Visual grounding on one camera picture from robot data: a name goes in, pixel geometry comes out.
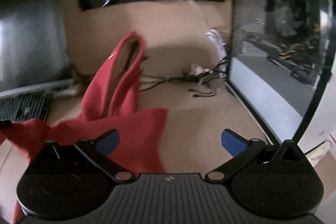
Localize dark left computer monitor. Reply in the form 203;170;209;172
1;0;74;97

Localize right monitor showing image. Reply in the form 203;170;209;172
228;0;335;151

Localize red and grey hooded onesie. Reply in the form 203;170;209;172
1;32;167;223

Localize black cable bundle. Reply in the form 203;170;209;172
139;56;231;98

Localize black keyboard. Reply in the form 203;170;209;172
1;91;55;122

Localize papers on desk right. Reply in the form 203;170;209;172
306;131;336;167

